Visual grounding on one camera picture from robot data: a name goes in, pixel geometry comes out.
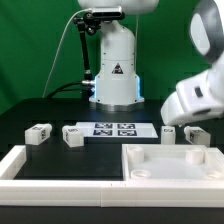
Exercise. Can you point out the white U-shaped fence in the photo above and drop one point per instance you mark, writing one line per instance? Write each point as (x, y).
(124, 193)

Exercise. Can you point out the white square tabletop part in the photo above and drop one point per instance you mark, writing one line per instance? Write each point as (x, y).
(171, 162)

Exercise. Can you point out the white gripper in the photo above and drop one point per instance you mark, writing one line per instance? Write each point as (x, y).
(192, 101)

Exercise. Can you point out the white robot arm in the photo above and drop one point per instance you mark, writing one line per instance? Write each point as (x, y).
(117, 85)

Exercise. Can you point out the grey camera on mount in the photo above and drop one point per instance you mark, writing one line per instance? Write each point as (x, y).
(106, 12)

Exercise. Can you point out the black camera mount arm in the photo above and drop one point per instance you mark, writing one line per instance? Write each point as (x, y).
(86, 25)

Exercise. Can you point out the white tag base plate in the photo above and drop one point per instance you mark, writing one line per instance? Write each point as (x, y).
(117, 130)

